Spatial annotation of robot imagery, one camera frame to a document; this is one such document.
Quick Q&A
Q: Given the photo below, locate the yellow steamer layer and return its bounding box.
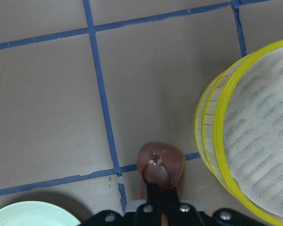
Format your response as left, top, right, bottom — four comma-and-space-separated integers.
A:
212, 40, 283, 226
194, 55, 249, 192

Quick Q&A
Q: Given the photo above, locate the light green plate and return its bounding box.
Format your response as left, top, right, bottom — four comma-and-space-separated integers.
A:
0, 201, 81, 226

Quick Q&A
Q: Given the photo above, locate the brown bun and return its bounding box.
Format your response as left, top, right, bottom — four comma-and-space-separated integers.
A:
137, 142, 185, 199

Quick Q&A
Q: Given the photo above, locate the yellow bottom steamer layer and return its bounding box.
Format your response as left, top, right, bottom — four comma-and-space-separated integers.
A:
194, 55, 249, 192

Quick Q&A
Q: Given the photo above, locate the yellow top steamer layer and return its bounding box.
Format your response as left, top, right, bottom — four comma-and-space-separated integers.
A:
212, 40, 283, 226

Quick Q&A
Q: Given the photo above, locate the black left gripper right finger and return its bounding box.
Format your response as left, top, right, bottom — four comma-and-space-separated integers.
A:
164, 187, 180, 207

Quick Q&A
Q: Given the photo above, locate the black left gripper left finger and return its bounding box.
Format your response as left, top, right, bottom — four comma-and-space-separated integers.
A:
146, 183, 162, 207

